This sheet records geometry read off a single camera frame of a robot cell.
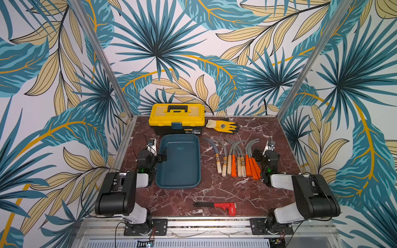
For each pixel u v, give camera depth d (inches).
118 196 17.5
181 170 36.3
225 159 37.4
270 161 27.3
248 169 36.2
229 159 37.4
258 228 28.8
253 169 36.1
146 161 27.6
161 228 28.7
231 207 30.8
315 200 17.5
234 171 35.7
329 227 30.0
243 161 37.3
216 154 38.4
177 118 37.9
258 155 33.4
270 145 30.7
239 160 37.4
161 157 33.1
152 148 30.8
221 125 44.5
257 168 35.5
